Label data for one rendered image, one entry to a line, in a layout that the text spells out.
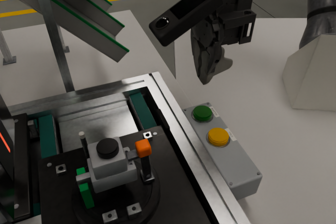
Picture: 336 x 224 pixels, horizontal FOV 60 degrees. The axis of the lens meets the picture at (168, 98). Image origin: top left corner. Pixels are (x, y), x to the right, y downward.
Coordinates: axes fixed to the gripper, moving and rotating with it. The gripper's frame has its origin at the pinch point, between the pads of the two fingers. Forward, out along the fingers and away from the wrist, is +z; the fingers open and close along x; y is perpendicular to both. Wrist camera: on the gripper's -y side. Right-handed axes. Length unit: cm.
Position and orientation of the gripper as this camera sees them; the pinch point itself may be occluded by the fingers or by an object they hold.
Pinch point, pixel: (200, 79)
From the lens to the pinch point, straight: 56.9
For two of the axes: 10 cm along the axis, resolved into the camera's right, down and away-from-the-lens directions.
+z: 0.0, 7.4, 6.7
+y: 9.3, -2.5, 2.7
